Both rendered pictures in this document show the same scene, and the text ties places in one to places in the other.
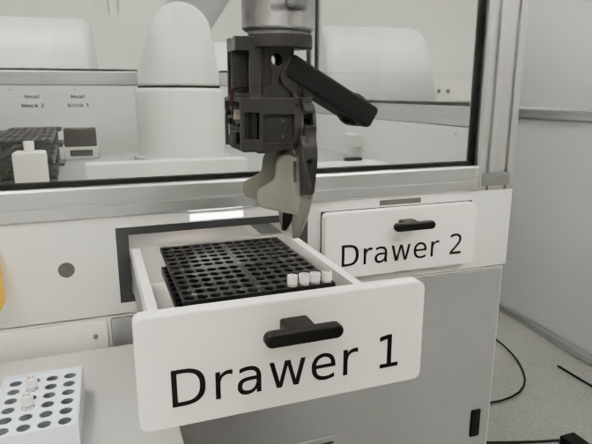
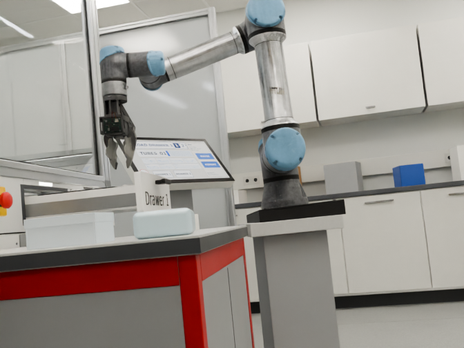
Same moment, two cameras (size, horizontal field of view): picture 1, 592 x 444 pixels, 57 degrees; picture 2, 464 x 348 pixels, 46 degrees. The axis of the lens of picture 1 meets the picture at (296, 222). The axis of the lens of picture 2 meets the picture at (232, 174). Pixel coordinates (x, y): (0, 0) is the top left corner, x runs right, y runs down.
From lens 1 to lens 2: 1.42 m
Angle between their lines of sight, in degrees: 64
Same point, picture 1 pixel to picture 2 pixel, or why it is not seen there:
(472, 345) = not seen: hidden behind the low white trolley
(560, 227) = not seen: hidden behind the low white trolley
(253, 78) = (118, 109)
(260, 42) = (119, 98)
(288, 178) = (128, 144)
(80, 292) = (12, 217)
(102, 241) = (16, 190)
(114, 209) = (21, 173)
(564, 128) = not seen: hidden behind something
